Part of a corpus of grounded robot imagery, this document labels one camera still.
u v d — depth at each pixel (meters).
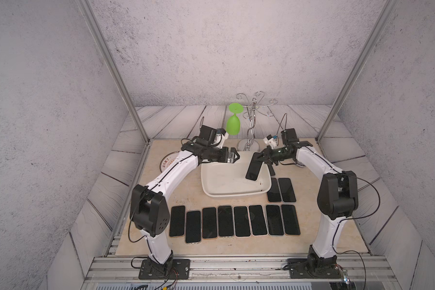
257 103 0.95
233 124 0.97
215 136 0.69
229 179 1.03
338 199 0.52
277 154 0.81
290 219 0.86
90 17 0.72
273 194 0.94
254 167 0.89
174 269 0.72
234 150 0.75
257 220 0.85
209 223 0.85
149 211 0.46
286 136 0.78
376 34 0.76
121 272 0.75
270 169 1.04
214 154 0.71
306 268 0.72
